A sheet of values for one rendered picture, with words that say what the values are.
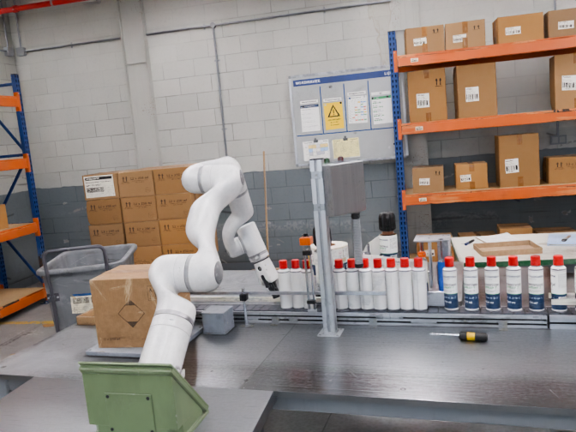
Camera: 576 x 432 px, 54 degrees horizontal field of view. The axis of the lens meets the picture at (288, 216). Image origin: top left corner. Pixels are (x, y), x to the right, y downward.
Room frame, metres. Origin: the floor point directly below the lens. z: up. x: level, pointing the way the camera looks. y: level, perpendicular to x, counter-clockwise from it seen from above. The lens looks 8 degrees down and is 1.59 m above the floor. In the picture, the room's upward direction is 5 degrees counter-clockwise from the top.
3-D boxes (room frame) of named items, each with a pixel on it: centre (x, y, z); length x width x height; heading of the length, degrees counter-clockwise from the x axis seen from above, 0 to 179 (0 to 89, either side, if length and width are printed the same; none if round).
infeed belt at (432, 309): (2.24, -0.13, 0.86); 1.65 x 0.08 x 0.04; 71
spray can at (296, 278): (2.28, -0.01, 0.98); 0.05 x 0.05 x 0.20
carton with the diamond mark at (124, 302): (2.18, 0.60, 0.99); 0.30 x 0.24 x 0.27; 78
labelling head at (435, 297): (2.19, -0.56, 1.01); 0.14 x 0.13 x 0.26; 71
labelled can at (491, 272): (2.03, -0.73, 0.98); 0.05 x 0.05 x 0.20
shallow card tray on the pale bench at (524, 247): (3.28, -1.28, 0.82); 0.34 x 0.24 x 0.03; 83
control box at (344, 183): (2.12, -0.20, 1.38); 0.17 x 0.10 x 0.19; 126
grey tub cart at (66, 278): (4.35, 1.58, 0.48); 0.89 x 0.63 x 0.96; 6
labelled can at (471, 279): (2.06, -0.66, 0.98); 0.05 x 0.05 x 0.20
